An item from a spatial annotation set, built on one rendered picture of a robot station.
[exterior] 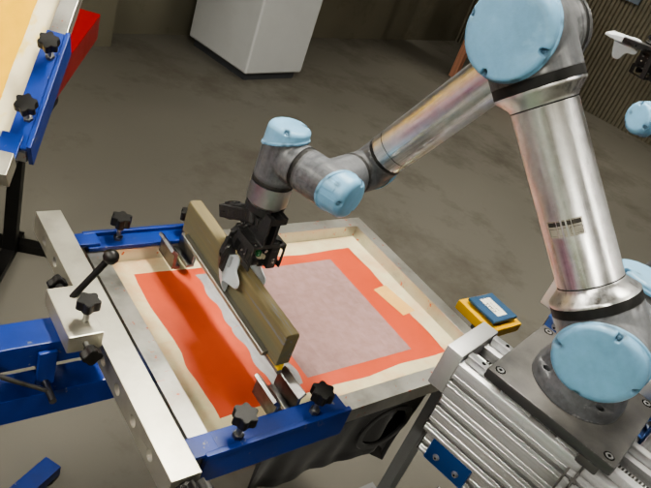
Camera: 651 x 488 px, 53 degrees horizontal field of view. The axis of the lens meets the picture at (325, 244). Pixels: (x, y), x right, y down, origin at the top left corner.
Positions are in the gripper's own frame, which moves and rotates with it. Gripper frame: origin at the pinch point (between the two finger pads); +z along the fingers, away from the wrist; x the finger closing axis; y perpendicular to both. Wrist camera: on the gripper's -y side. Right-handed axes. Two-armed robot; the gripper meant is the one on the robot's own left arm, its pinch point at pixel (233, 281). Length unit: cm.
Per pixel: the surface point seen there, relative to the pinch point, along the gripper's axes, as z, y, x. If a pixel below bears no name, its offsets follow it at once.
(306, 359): 13.5, 12.4, 14.6
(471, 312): 14, 10, 70
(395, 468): 79, 12, 75
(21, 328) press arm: 4.8, -1.4, -38.0
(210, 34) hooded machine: 89, -390, 211
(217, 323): 13.4, -2.2, 1.0
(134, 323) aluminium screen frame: 9.9, -3.0, -17.4
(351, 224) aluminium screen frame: 10, -27, 55
